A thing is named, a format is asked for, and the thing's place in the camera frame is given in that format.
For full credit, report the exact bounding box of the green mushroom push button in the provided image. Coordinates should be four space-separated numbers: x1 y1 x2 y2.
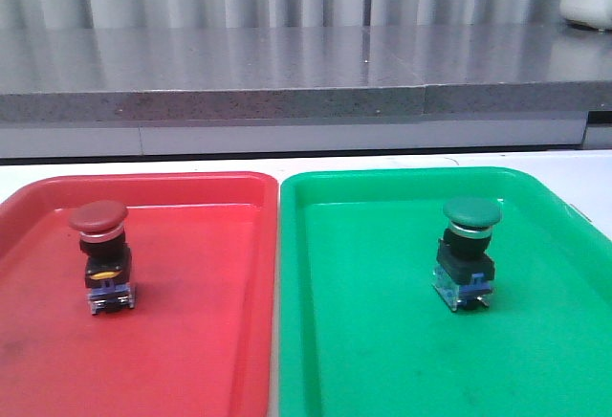
432 197 502 313

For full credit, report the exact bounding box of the red mushroom push button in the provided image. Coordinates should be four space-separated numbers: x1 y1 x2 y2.
69 200 136 316

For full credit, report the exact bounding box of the red plastic tray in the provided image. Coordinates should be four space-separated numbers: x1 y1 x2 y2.
1 172 277 416

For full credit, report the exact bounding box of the green plastic tray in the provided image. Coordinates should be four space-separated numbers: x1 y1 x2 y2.
279 167 611 416

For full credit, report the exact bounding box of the grey stone counter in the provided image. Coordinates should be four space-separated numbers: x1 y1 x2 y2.
1 24 611 161

